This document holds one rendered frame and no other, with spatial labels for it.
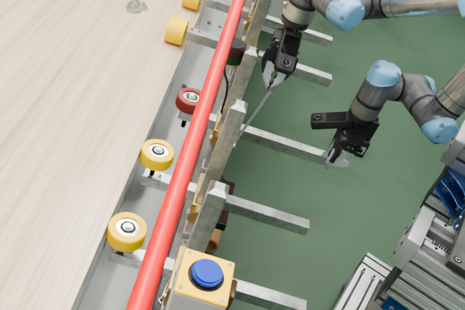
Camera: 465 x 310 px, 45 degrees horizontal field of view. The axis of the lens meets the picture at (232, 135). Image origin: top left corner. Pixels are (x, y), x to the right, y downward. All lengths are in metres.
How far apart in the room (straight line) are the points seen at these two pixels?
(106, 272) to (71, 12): 0.79
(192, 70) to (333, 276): 1.07
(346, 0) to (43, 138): 0.74
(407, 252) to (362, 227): 1.47
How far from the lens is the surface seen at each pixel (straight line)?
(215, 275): 0.73
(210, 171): 1.28
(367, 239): 2.75
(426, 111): 1.43
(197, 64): 2.21
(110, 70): 1.57
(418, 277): 1.36
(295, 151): 1.59
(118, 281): 1.44
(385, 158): 3.28
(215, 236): 2.32
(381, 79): 1.43
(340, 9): 1.28
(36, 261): 1.11
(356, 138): 1.54
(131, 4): 1.87
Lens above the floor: 1.81
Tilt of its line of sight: 38 degrees down
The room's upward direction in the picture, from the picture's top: 21 degrees clockwise
